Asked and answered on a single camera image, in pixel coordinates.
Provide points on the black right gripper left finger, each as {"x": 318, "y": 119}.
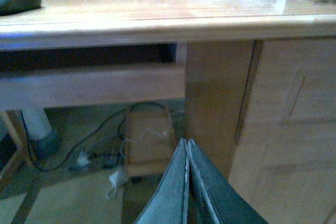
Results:
{"x": 169, "y": 203}

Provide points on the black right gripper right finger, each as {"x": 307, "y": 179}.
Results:
{"x": 216, "y": 200}

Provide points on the white power adapter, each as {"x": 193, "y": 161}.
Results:
{"x": 118, "y": 178}

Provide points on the white plug in floor socket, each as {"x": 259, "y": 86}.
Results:
{"x": 83, "y": 159}

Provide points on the white pipe with grey base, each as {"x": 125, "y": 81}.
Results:
{"x": 42, "y": 135}

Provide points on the wooden desk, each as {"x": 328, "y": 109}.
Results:
{"x": 259, "y": 85}

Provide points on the wooden pull-out keyboard tray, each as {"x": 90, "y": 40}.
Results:
{"x": 92, "y": 85}

